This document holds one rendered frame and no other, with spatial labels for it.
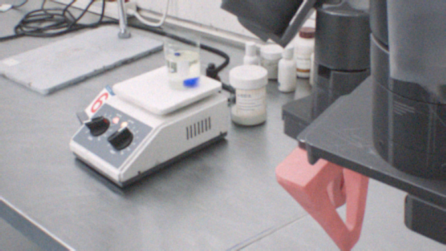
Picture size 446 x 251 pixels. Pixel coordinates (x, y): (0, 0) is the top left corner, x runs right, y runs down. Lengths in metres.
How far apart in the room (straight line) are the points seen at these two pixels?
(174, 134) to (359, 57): 0.38
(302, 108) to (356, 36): 0.10
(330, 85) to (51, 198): 0.44
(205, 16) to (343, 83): 0.85
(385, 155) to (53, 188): 0.63
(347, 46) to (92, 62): 0.77
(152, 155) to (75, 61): 0.45
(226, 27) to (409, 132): 1.08
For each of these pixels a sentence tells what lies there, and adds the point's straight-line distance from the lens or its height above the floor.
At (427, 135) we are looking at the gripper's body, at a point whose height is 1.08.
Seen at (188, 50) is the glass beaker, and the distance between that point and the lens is 0.84.
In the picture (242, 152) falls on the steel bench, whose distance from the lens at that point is 0.88.
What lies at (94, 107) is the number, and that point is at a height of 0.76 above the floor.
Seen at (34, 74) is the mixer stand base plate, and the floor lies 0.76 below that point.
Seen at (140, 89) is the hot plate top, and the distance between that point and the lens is 0.87.
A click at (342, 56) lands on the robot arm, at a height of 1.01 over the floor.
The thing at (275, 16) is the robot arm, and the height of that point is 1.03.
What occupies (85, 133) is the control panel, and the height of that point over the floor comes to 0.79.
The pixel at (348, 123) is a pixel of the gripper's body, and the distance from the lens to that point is 0.28.
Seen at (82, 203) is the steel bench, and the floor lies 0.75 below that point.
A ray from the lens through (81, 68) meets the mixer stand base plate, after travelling 1.19.
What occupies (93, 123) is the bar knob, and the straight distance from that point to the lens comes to 0.86.
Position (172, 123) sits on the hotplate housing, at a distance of 0.82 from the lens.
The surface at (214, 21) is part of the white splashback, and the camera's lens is 1.33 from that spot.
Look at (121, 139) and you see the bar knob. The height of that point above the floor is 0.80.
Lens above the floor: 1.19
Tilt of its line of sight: 28 degrees down
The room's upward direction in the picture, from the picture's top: 2 degrees counter-clockwise
